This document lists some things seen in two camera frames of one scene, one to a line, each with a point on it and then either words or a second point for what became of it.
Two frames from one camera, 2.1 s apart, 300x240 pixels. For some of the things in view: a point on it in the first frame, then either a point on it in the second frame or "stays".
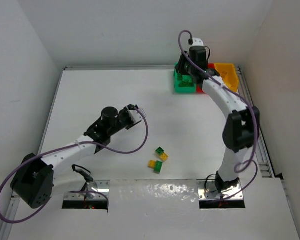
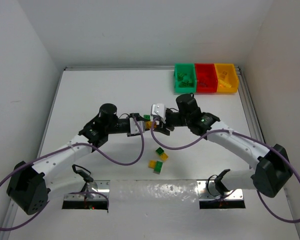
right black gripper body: [183, 66] to [167, 121]
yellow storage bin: [229, 75] stays
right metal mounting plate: [207, 190] stays
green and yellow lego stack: [163, 155] stays
